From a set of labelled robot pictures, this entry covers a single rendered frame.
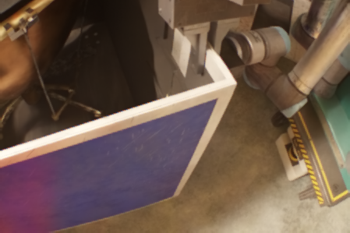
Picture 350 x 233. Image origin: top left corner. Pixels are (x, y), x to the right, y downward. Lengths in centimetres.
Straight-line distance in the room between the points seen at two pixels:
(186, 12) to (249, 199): 114
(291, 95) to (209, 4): 49
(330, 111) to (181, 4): 105
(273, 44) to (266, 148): 87
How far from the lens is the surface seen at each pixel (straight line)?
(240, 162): 137
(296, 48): 206
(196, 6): 31
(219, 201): 128
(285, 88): 75
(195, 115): 37
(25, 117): 135
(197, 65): 38
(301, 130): 121
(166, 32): 51
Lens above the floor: 122
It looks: 58 degrees down
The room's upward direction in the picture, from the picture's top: 10 degrees clockwise
